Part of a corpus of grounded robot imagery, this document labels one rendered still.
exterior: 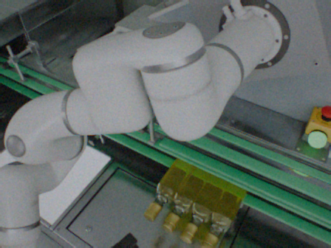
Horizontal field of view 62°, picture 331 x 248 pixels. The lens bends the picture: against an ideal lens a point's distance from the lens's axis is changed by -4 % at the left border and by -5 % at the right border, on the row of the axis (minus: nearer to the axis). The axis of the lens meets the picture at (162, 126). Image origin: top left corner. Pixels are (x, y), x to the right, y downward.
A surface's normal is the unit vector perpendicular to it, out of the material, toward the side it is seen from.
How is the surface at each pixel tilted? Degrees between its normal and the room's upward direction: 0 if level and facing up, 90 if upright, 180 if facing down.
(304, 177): 90
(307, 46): 4
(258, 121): 90
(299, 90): 0
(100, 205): 90
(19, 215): 75
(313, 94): 0
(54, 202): 90
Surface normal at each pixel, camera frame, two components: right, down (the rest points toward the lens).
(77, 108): -0.38, -0.06
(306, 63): -0.59, 0.59
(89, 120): -0.30, 0.49
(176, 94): -0.10, 0.59
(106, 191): -0.04, -0.68
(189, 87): 0.31, 0.47
